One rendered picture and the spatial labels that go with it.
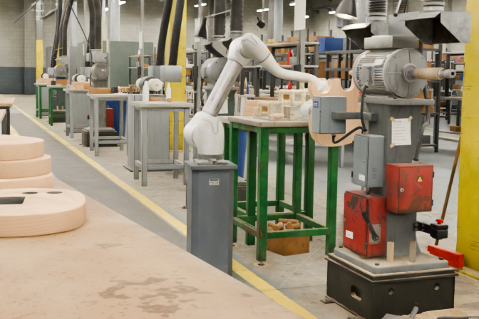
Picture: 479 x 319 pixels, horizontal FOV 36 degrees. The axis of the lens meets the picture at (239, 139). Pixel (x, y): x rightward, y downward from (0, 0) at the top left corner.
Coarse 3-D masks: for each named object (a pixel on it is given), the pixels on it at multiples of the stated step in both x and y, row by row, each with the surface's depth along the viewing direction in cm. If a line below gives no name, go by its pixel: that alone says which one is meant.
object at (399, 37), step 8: (392, 16) 400; (400, 16) 393; (392, 24) 400; (400, 24) 393; (392, 32) 401; (400, 32) 393; (408, 32) 386; (368, 40) 396; (376, 40) 388; (384, 40) 381; (392, 40) 374; (400, 40) 375; (408, 40) 377; (416, 40) 379; (368, 48) 396; (376, 48) 391; (384, 48) 389; (392, 48) 387; (400, 48) 385
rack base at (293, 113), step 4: (276, 108) 504; (284, 108) 492; (288, 108) 487; (292, 108) 485; (296, 108) 486; (276, 112) 504; (284, 112) 492; (288, 112) 487; (292, 112) 486; (296, 112) 487; (284, 116) 492; (288, 116) 487; (292, 116) 486; (296, 116) 487; (300, 116) 488; (292, 120) 486; (296, 120) 488
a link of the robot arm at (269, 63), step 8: (272, 56) 450; (264, 64) 448; (272, 64) 449; (272, 72) 452; (280, 72) 453; (288, 72) 455; (296, 72) 458; (304, 80) 461; (312, 80) 462; (320, 80) 465; (320, 88) 463
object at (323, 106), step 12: (324, 96) 392; (336, 96) 396; (312, 108) 399; (324, 108) 391; (336, 108) 394; (312, 120) 399; (324, 120) 392; (336, 120) 394; (324, 132) 392; (336, 132) 395; (348, 132) 393
